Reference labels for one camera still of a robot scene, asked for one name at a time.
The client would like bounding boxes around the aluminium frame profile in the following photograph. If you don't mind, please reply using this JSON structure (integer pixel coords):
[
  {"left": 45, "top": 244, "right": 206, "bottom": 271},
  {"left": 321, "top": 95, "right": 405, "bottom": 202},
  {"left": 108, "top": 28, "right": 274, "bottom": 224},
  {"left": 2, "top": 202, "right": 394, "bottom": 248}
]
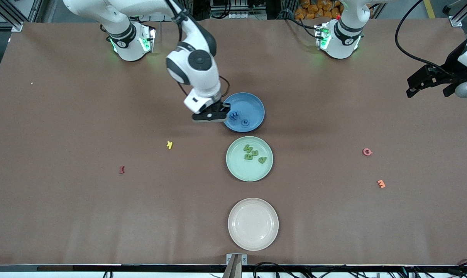
[
  {"left": 0, "top": 0, "right": 39, "bottom": 32},
  {"left": 443, "top": 0, "right": 467, "bottom": 28}
]

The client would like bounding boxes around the grey metal post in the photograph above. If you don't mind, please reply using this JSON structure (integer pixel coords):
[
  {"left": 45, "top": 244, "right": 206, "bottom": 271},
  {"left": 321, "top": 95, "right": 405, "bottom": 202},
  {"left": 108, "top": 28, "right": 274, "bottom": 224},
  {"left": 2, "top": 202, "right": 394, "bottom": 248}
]
[{"left": 222, "top": 255, "right": 239, "bottom": 278}]

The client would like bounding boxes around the silver metal bracket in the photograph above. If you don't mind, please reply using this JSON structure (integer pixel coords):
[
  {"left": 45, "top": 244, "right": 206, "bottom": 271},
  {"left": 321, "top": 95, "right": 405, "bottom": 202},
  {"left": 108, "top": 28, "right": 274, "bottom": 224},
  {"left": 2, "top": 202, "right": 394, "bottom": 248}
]
[{"left": 226, "top": 253, "right": 248, "bottom": 267}]

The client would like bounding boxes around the black looped cable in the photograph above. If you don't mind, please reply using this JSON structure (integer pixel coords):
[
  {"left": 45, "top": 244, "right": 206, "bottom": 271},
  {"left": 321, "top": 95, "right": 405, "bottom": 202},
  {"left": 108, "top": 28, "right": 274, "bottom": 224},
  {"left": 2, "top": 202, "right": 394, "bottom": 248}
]
[{"left": 253, "top": 262, "right": 296, "bottom": 278}]

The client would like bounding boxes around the light green plate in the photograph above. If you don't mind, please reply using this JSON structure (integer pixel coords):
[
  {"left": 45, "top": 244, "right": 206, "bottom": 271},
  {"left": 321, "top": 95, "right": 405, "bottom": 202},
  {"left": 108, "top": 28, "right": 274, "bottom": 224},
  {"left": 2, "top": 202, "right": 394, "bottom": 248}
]
[{"left": 226, "top": 136, "right": 274, "bottom": 182}]

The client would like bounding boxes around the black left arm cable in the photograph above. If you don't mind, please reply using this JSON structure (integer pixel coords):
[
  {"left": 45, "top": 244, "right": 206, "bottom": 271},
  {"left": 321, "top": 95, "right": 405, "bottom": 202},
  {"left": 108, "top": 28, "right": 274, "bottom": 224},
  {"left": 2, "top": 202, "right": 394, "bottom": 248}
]
[{"left": 395, "top": 0, "right": 456, "bottom": 74}]

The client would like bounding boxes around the blue plate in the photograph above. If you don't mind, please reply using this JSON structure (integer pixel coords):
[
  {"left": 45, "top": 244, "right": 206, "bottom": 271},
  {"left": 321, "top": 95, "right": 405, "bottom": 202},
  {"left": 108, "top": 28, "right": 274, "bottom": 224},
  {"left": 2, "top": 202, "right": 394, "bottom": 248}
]
[{"left": 220, "top": 92, "right": 266, "bottom": 133}]

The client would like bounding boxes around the long white socket strip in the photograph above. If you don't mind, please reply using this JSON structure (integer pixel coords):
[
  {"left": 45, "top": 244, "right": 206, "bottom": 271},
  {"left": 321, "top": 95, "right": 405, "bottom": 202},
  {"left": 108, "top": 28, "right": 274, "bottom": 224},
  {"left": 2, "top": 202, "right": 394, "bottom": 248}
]
[{"left": 229, "top": 11, "right": 266, "bottom": 19}]

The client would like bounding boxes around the pile of orange fruit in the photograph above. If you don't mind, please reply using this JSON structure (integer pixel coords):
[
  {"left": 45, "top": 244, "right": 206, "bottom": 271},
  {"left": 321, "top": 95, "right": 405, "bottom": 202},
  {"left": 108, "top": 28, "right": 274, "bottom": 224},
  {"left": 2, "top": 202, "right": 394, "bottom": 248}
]
[{"left": 294, "top": 0, "right": 344, "bottom": 20}]

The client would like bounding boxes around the brown table cover sheet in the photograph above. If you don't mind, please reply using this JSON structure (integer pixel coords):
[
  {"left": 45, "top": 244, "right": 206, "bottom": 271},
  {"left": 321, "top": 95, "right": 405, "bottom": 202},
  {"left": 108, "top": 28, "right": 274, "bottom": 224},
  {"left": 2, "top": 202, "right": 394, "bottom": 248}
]
[{"left": 0, "top": 17, "right": 467, "bottom": 266}]

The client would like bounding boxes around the beige plate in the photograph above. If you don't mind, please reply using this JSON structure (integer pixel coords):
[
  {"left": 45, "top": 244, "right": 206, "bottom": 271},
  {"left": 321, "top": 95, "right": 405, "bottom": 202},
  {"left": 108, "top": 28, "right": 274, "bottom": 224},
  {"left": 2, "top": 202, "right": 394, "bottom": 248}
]
[{"left": 228, "top": 198, "right": 279, "bottom": 252}]

